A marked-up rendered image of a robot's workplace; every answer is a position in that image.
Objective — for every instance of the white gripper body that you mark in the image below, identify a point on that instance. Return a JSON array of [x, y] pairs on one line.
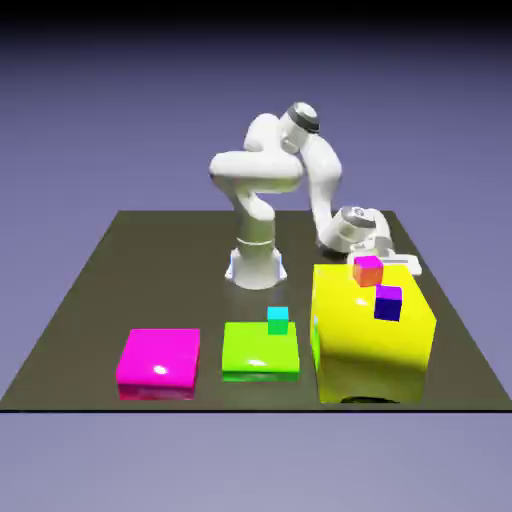
[[404, 260]]

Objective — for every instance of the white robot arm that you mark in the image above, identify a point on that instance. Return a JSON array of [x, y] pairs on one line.
[[256, 168]]

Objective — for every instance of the small orange cube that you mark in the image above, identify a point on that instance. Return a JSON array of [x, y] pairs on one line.
[[367, 272]]

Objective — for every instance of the small blue cube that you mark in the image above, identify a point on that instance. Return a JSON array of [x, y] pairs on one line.
[[388, 306]]

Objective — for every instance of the small green cube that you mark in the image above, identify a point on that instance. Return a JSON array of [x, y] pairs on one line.
[[277, 322]]

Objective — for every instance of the large yellow box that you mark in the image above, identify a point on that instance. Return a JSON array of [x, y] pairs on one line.
[[372, 340]]

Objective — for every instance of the large green box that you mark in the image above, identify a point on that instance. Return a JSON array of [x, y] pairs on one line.
[[260, 348]]

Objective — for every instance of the large magenta box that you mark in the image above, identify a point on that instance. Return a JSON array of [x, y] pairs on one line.
[[160, 356]]

